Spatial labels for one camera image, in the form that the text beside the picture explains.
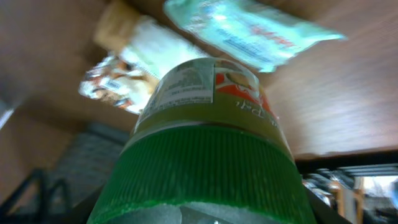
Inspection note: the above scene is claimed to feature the green lid jar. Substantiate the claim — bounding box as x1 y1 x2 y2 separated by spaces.
88 58 316 223

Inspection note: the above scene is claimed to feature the grey perforated plastic basket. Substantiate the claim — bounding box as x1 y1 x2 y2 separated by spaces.
18 123 131 218

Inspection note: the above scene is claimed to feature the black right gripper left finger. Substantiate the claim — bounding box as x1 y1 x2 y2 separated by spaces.
67 185 104 224

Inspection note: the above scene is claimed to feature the beige grain pouch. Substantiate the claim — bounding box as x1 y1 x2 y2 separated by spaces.
78 54 159 114

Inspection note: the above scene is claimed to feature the white tube gold cap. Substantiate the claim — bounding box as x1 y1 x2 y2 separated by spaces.
93 1 209 80

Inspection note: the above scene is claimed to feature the teal wipes packet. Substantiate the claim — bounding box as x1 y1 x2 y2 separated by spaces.
164 0 344 73

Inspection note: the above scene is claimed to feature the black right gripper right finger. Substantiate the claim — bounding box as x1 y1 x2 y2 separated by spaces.
306 189 351 224

